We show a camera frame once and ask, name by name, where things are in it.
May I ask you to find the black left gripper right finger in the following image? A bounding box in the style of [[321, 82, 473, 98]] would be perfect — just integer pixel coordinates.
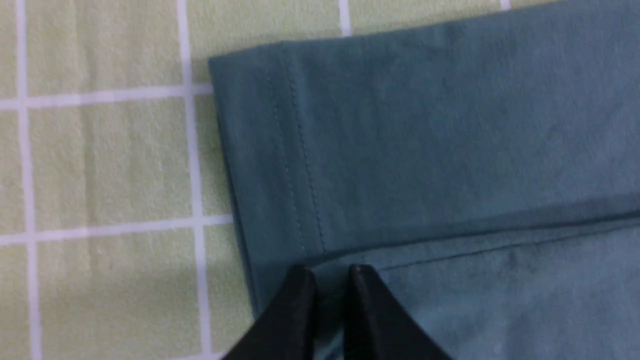
[[345, 265, 451, 360]]

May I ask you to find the green long-sleeve top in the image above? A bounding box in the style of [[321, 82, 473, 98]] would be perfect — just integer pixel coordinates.
[[208, 0, 640, 360]]

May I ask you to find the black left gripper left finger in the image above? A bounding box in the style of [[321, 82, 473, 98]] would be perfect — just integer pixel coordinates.
[[224, 265, 317, 360]]

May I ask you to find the green checkered tablecloth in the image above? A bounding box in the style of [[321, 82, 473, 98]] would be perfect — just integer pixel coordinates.
[[1, 0, 532, 360]]

